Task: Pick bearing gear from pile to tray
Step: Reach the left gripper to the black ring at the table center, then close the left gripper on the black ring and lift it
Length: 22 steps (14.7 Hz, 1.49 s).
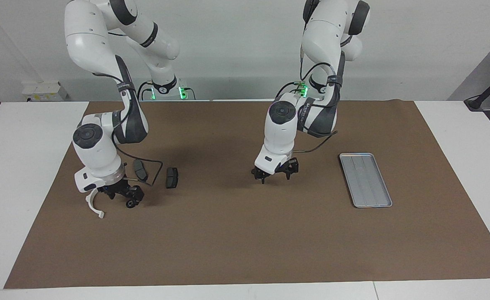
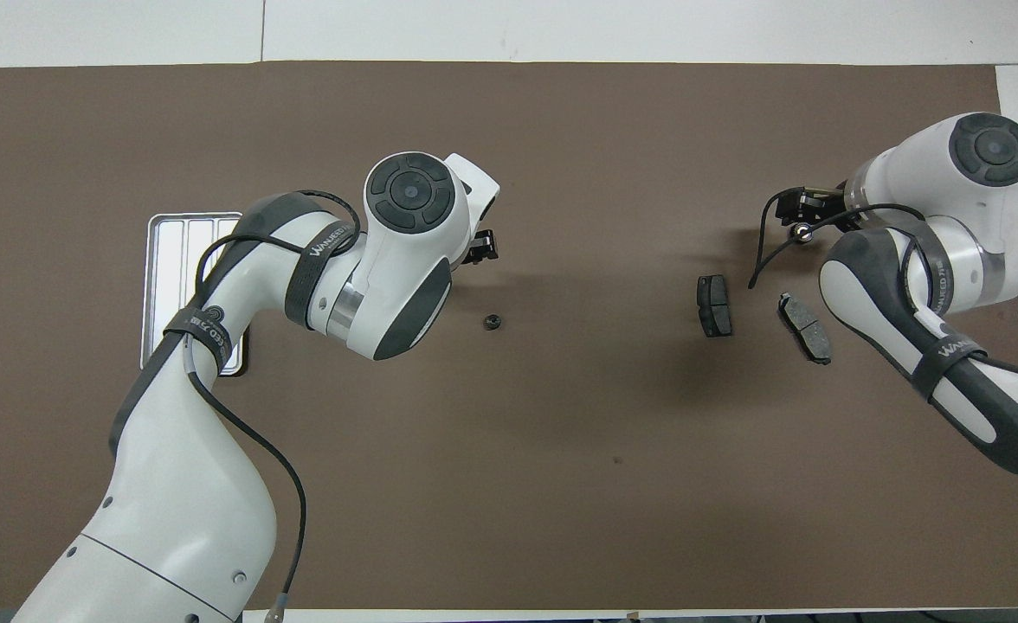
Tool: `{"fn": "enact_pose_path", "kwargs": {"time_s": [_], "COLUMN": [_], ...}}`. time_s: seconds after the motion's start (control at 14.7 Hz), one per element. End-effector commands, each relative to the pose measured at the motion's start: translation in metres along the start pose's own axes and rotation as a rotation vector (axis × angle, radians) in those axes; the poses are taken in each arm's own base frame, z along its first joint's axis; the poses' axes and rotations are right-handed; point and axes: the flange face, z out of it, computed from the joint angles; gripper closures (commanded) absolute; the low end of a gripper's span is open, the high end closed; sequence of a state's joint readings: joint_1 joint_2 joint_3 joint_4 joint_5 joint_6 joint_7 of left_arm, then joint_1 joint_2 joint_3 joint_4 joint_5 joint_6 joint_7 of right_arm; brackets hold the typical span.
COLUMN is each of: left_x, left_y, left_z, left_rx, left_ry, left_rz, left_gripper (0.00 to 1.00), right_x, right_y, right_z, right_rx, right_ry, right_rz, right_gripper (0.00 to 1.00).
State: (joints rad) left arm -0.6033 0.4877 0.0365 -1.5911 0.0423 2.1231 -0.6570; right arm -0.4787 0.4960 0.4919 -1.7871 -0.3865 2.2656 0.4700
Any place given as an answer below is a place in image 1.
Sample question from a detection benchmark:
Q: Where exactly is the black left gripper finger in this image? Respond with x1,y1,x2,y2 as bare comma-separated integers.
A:
284,158,300,180
252,167,271,185

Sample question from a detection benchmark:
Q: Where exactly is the silver metal tray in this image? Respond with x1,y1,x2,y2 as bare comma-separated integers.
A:
339,153,393,208

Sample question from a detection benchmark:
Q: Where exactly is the long dark grey brake pad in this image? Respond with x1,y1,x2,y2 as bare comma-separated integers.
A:
133,159,148,183

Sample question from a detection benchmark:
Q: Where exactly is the short dark grey brake pad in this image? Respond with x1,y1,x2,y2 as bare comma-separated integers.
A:
166,167,180,189

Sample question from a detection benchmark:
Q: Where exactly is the brown table mat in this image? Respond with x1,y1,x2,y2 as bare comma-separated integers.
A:
3,100,490,289

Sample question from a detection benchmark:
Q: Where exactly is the black stand with foot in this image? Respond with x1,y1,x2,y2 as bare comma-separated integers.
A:
464,67,490,112

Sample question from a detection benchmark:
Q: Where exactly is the white curved plastic bracket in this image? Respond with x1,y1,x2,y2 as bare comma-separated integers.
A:
85,190,105,219

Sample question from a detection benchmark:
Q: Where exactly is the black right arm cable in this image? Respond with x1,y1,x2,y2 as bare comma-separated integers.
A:
93,73,164,187

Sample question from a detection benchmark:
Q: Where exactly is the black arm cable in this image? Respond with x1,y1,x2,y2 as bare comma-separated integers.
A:
93,73,164,187
276,42,345,154

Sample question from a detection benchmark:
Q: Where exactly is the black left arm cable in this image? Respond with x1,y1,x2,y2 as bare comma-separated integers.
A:
276,42,345,154

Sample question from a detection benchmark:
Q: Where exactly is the black base cable bundle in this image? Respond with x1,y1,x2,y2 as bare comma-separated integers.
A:
276,80,309,100

